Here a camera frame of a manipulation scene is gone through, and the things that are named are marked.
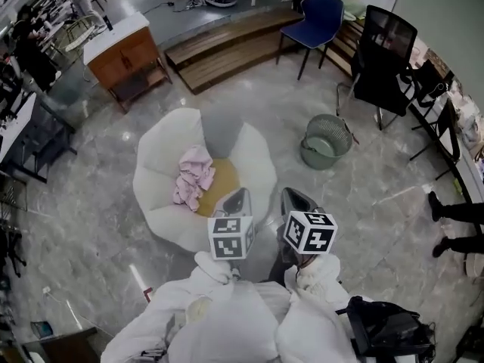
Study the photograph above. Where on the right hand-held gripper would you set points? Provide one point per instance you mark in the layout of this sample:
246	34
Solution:
308	233

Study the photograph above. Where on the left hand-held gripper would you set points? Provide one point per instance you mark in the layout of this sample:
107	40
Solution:
230	236

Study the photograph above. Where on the pink clothes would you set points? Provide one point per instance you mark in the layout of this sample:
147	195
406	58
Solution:
193	178

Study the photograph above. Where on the green plastic basket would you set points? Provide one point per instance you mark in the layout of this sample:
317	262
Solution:
329	142

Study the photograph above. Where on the person's left forearm white sleeve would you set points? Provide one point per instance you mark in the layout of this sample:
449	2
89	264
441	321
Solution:
211	316

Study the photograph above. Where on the person's right forearm white sleeve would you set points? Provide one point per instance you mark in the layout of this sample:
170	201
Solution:
314	316

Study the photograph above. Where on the yellow round seat cushion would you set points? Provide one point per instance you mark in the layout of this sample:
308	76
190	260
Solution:
225	182

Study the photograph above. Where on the grey back cushion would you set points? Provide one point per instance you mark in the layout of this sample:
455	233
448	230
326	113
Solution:
221	134

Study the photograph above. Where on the white flower-shaped floor sofa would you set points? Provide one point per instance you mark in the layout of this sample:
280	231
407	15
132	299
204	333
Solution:
162	157

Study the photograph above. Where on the black bag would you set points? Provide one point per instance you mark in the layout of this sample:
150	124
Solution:
389	327

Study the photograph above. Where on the black folding chair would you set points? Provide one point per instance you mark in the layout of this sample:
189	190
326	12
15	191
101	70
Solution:
450	134

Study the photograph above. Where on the black mesh office chair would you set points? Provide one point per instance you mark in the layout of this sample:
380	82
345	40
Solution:
382	74

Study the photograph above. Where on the dark wooden steps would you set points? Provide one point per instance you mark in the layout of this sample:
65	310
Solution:
223	47

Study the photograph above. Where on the brown wooden furniture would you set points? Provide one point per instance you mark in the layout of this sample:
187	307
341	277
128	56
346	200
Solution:
68	346

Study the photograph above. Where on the wooden cabinet with white top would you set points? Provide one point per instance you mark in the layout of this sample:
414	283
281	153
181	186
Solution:
121	59

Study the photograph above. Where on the blue book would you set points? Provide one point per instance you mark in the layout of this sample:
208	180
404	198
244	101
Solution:
41	329

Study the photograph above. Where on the blue plastic chair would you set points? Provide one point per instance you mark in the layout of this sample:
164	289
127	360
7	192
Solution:
321	17

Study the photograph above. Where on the light green cushion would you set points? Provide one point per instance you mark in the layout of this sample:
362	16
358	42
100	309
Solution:
348	6

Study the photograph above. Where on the white desk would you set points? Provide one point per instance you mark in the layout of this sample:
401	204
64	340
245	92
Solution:
15	127

